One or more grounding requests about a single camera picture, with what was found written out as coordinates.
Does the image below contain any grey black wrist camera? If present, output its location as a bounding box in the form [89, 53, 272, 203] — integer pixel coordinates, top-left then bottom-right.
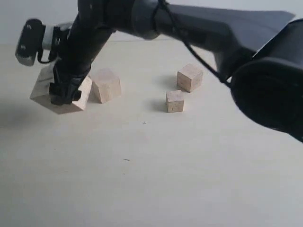
[15, 18, 62, 66]

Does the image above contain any black cable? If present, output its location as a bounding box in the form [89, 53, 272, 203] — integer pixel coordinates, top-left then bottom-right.
[151, 0, 234, 89]

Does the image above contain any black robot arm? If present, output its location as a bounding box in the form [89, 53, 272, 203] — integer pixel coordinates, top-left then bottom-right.
[49, 0, 303, 141]

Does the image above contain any medium small wooden cube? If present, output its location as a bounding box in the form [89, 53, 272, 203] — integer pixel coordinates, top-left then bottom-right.
[177, 63, 203, 92]

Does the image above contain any second largest wooden cube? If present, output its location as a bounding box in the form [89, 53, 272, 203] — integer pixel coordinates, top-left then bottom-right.
[90, 68, 122, 104]

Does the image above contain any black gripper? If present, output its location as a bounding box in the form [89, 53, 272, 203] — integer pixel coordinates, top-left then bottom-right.
[49, 60, 91, 105]

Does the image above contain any smallest wooden cube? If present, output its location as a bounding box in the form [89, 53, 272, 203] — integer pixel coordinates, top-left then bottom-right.
[166, 90, 184, 113]

